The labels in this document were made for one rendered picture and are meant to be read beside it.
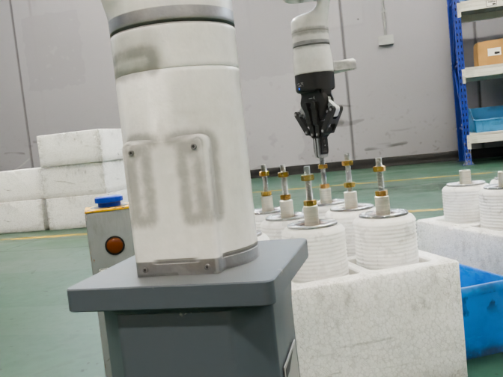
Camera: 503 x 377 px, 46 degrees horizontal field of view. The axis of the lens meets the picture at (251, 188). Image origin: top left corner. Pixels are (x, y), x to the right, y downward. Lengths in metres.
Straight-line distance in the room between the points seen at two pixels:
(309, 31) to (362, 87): 4.82
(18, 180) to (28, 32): 3.74
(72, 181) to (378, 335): 2.77
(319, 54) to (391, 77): 4.82
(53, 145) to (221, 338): 3.16
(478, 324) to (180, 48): 0.76
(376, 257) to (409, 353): 0.14
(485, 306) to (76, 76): 6.16
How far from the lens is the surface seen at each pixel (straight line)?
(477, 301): 1.04
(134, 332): 0.42
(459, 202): 1.26
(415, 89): 5.93
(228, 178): 0.42
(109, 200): 0.86
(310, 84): 1.12
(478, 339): 1.06
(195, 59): 0.41
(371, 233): 0.91
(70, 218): 3.51
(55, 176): 3.54
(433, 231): 1.28
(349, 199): 1.04
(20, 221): 3.69
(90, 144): 3.40
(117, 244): 0.85
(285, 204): 1.00
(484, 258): 1.16
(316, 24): 1.14
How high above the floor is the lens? 0.39
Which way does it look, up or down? 5 degrees down
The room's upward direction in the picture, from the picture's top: 6 degrees counter-clockwise
